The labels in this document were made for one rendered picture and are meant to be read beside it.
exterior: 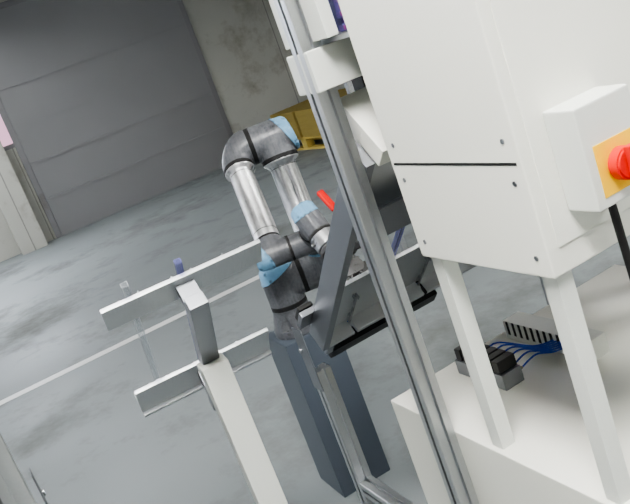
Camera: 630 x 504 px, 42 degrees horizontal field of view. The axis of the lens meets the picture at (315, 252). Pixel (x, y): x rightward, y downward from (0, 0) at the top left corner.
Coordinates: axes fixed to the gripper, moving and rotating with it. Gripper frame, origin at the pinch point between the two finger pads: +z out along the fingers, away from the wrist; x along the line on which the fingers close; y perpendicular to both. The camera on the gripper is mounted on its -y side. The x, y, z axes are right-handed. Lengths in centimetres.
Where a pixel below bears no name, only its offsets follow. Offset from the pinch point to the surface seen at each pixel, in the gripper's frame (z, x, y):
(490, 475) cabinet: 56, 21, -37
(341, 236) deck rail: 4, 21, -49
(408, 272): 2.6, -6.4, -11.5
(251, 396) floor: -48, 2, 155
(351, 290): 2.7, 12.2, -18.5
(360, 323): 5.4, 8.9, -3.5
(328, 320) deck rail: 6.1, 20.9, -17.5
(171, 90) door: -596, -228, 576
